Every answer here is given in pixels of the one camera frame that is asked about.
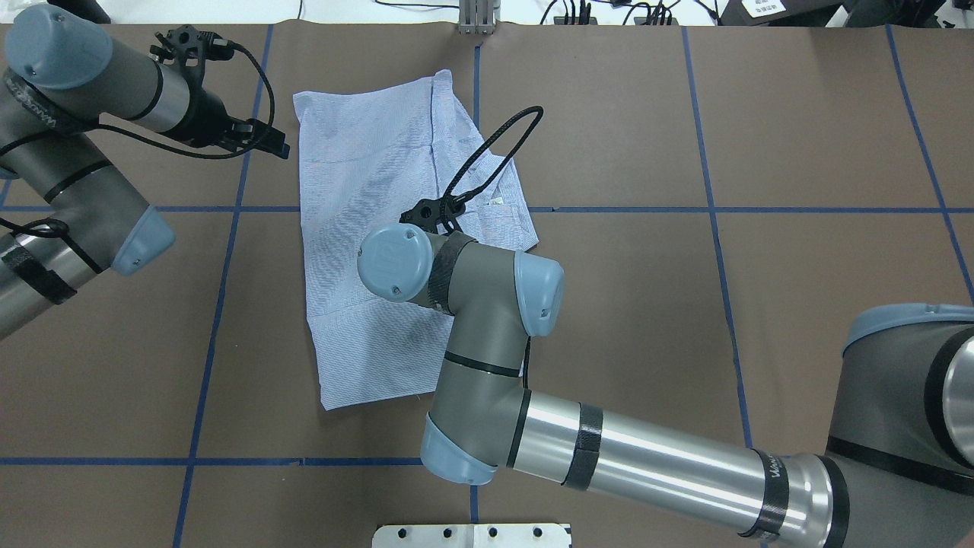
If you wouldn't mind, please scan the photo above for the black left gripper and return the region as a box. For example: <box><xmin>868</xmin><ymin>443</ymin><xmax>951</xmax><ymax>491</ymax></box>
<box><xmin>205</xmin><ymin>107</ymin><xmax>290</xmax><ymax>160</ymax></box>

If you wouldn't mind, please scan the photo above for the light blue striped shirt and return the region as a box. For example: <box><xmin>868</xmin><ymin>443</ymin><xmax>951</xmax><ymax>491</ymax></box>
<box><xmin>293</xmin><ymin>69</ymin><xmax>540</xmax><ymax>412</ymax></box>

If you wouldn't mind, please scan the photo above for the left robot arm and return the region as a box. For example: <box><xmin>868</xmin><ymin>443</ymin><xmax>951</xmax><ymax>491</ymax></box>
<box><xmin>1</xmin><ymin>3</ymin><xmax>290</xmax><ymax>337</ymax></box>

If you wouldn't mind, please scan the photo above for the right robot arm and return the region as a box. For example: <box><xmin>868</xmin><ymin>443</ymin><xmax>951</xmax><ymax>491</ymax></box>
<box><xmin>356</xmin><ymin>223</ymin><xmax>972</xmax><ymax>547</ymax></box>

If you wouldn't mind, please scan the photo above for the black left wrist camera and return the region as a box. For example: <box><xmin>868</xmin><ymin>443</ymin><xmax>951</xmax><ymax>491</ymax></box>
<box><xmin>149</xmin><ymin>24</ymin><xmax>234</xmax><ymax>78</ymax></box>

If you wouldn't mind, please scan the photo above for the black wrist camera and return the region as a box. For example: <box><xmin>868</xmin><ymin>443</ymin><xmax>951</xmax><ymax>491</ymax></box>
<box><xmin>399</xmin><ymin>196</ymin><xmax>466</xmax><ymax>234</ymax></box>
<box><xmin>149</xmin><ymin>24</ymin><xmax>234</xmax><ymax>78</ymax></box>

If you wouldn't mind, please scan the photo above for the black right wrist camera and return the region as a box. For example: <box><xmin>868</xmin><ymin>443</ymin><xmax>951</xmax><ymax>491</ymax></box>
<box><xmin>399</xmin><ymin>196</ymin><xmax>466</xmax><ymax>234</ymax></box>

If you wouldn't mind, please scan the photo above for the aluminium frame post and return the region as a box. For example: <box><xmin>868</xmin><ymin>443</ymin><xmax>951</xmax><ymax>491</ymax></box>
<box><xmin>458</xmin><ymin>0</ymin><xmax>501</xmax><ymax>36</ymax></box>

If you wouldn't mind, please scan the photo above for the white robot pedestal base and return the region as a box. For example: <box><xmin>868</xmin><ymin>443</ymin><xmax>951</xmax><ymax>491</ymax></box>
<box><xmin>371</xmin><ymin>523</ymin><xmax>574</xmax><ymax>547</ymax></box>

